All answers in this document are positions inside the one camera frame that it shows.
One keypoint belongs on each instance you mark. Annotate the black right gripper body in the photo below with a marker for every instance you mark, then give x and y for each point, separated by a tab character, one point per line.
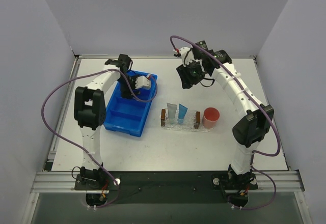
185	76

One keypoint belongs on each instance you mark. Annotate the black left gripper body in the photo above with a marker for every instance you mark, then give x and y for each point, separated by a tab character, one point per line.
128	89

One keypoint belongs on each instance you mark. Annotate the blue toothpaste tube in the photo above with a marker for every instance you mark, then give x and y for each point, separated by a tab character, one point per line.
182	113

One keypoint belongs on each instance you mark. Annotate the white toothpaste tube green cap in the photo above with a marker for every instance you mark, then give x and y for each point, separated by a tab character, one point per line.
172	108

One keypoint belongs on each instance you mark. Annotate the pink plastic cup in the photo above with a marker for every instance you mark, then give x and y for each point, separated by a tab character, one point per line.
210	117

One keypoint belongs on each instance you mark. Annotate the clear holder with wooden ends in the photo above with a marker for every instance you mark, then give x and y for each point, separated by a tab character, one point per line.
180	121

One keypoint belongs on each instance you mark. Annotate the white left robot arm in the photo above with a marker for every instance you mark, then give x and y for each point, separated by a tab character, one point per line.
90	113

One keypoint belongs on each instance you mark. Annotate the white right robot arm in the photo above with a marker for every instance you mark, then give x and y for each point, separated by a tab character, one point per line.
255	117

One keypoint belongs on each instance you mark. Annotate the clear textured oval tray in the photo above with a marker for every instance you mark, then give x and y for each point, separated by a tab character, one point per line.
188	127

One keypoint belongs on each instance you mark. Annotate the blue plastic divided bin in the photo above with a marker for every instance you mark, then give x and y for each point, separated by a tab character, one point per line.
128	115

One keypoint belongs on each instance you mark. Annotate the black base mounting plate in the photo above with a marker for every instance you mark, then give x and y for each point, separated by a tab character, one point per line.
171	187

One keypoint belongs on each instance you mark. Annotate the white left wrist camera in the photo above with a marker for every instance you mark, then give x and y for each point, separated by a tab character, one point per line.
143	82

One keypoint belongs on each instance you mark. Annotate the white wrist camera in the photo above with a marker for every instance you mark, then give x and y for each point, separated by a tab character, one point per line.
143	82
186	55

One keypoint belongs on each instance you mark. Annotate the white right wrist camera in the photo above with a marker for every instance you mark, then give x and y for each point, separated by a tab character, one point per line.
186	55

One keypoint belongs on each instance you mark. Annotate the aluminium front rail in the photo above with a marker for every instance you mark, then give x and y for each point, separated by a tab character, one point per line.
62	182

